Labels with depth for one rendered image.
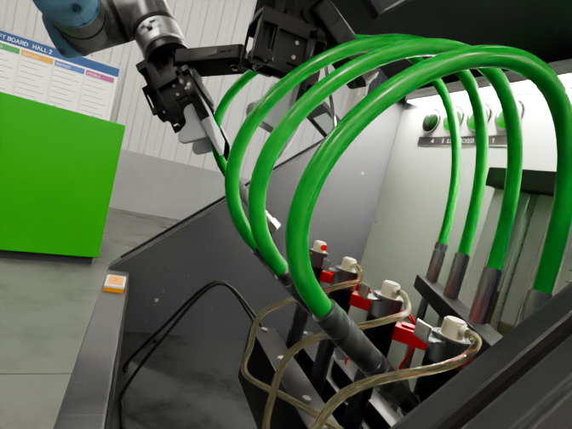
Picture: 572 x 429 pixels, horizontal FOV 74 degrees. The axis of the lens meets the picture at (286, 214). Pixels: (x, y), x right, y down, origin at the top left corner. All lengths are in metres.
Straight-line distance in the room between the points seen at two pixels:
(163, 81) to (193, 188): 6.42
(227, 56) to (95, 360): 0.44
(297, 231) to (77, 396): 0.30
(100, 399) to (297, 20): 0.44
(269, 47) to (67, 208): 3.35
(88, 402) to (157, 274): 0.40
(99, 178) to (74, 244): 0.62
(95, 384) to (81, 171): 3.27
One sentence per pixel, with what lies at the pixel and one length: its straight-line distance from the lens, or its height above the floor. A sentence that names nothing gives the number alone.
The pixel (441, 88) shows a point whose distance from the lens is 0.62.
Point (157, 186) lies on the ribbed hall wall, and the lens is 6.93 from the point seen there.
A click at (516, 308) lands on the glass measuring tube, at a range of 0.60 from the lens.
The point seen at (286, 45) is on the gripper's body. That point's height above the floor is 1.34.
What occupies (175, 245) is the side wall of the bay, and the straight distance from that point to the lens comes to 0.78.
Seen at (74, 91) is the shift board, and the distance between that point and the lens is 6.85.
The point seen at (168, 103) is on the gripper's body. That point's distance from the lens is 0.61.
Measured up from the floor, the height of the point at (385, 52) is 1.31.
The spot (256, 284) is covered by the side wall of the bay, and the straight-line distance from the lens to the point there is 0.84.
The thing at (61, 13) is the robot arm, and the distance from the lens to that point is 0.59.
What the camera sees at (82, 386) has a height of 0.95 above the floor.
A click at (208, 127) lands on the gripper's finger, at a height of 1.24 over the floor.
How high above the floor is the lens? 1.20
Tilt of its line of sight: 5 degrees down
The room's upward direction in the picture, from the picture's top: 14 degrees clockwise
